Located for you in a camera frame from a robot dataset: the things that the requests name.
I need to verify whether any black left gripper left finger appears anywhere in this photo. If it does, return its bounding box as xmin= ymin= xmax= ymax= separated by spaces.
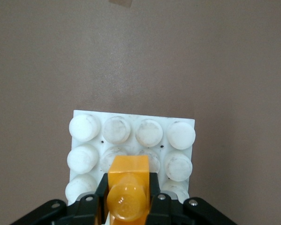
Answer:
xmin=11 ymin=172 xmax=109 ymax=225

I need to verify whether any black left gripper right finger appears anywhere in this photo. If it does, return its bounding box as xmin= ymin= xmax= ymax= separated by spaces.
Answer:
xmin=146 ymin=172 xmax=237 ymax=225

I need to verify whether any yellow two-stud block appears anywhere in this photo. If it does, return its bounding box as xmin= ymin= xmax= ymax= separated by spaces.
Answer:
xmin=106 ymin=154 xmax=151 ymax=225

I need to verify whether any white studded base plate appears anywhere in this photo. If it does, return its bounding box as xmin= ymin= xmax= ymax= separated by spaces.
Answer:
xmin=65 ymin=109 xmax=197 ymax=225

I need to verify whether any brown tape patch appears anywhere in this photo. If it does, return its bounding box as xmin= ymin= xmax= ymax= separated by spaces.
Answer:
xmin=108 ymin=0 xmax=135 ymax=8

